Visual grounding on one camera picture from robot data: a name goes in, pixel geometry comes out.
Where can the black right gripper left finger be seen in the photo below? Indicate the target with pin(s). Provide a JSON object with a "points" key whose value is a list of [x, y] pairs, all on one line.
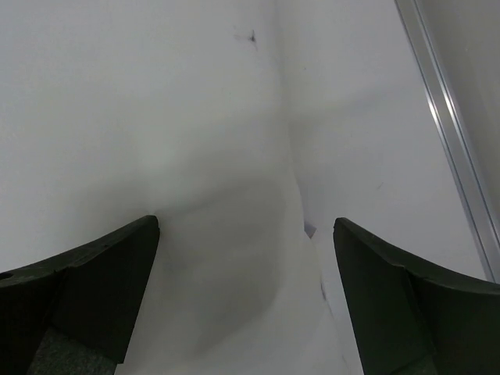
{"points": [[74, 313]]}

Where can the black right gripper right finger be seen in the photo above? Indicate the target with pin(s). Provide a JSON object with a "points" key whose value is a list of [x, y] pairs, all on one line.
{"points": [[411, 316]]}

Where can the white pillow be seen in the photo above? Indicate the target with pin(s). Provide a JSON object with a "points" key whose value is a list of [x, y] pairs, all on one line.
{"points": [[113, 110]]}

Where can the aluminium table edge rail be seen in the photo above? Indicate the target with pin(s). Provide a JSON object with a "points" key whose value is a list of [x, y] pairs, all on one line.
{"points": [[449, 123]]}

